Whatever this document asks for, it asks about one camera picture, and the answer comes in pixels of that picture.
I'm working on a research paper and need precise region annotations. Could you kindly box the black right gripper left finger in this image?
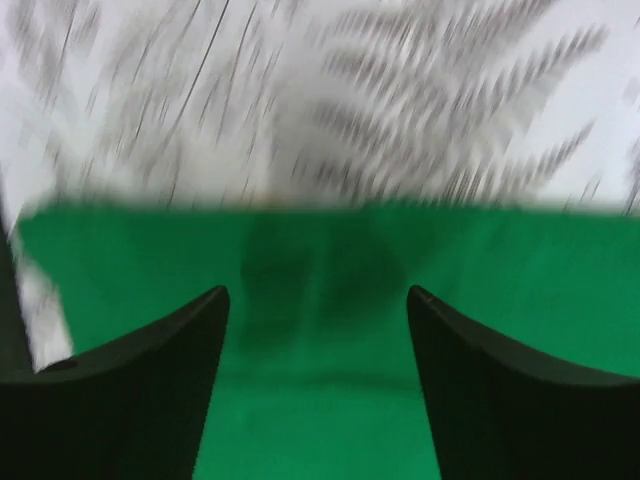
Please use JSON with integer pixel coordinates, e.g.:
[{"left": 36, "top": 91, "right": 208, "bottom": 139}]
[{"left": 1, "top": 286, "right": 230, "bottom": 479}]

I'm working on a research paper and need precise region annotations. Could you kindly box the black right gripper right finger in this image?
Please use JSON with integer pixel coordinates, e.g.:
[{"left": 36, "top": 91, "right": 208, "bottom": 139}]
[{"left": 406, "top": 285, "right": 639, "bottom": 479}]

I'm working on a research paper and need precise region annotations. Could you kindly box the green t shirt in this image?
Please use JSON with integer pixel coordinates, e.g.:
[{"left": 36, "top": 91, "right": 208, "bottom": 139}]
[{"left": 19, "top": 204, "right": 639, "bottom": 479}]

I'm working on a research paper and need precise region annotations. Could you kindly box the floral table mat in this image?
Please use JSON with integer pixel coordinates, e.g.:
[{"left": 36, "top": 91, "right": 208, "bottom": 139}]
[{"left": 1, "top": 1, "right": 639, "bottom": 370}]

